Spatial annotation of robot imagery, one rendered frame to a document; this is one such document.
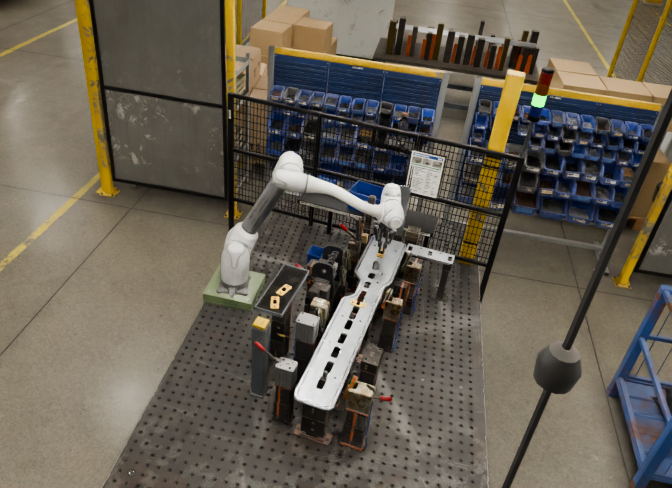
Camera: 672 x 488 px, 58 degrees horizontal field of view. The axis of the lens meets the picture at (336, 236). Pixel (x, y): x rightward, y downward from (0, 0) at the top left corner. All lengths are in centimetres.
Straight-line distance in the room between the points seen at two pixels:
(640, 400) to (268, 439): 256
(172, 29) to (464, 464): 375
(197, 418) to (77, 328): 179
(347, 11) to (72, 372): 696
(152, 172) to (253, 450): 340
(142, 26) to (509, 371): 379
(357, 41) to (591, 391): 669
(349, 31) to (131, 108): 496
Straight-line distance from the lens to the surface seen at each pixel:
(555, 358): 42
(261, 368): 293
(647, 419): 440
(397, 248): 360
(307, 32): 757
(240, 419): 299
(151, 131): 550
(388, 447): 295
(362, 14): 962
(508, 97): 360
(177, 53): 512
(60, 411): 409
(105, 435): 391
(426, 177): 382
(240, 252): 341
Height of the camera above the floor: 304
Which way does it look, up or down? 34 degrees down
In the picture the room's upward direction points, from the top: 7 degrees clockwise
